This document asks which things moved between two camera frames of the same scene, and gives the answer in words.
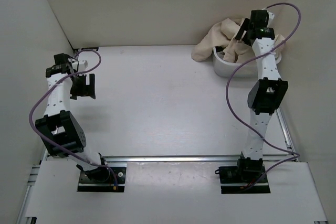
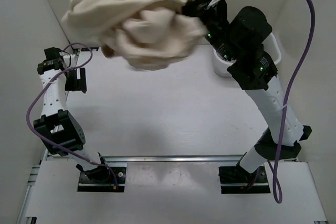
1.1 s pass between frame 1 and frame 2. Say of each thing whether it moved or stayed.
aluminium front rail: stayed
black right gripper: moved
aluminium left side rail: stayed
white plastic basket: stayed
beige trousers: moved
